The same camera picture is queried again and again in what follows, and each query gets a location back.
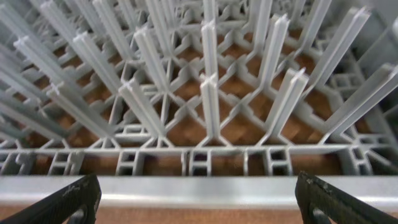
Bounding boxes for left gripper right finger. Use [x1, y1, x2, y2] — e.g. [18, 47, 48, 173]
[295, 172, 397, 224]

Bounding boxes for grey dishwasher rack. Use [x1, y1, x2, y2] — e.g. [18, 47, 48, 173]
[1, 1, 397, 211]

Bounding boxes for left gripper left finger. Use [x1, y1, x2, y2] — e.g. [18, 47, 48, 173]
[1, 174, 102, 224]

